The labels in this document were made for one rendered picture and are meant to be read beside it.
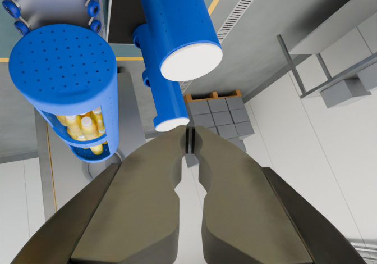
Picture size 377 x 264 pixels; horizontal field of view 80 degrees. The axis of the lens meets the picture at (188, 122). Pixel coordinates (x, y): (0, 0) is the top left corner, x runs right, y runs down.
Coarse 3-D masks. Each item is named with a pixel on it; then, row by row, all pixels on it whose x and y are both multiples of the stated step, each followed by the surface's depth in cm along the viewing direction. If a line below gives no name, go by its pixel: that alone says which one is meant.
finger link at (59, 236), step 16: (96, 176) 8; (112, 176) 8; (80, 192) 8; (96, 192) 8; (64, 208) 7; (80, 208) 7; (96, 208) 7; (48, 224) 7; (64, 224) 7; (80, 224) 7; (32, 240) 6; (48, 240) 6; (64, 240) 6; (16, 256) 6; (32, 256) 6; (48, 256) 6; (64, 256) 6
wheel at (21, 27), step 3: (18, 21) 65; (15, 24) 65; (18, 24) 65; (21, 24) 65; (24, 24) 66; (15, 27) 67; (18, 27) 65; (21, 27) 65; (24, 27) 65; (18, 30) 68; (21, 30) 66; (24, 30) 66; (27, 30) 66; (21, 33) 68; (24, 33) 66
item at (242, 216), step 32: (192, 128) 12; (224, 160) 10; (224, 192) 8; (256, 192) 8; (224, 224) 7; (256, 224) 7; (288, 224) 7; (224, 256) 7; (256, 256) 6; (288, 256) 6
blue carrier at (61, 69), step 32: (32, 32) 66; (64, 32) 69; (32, 64) 63; (64, 64) 66; (96, 64) 68; (32, 96) 60; (64, 96) 63; (96, 96) 65; (64, 128) 121; (96, 160) 135
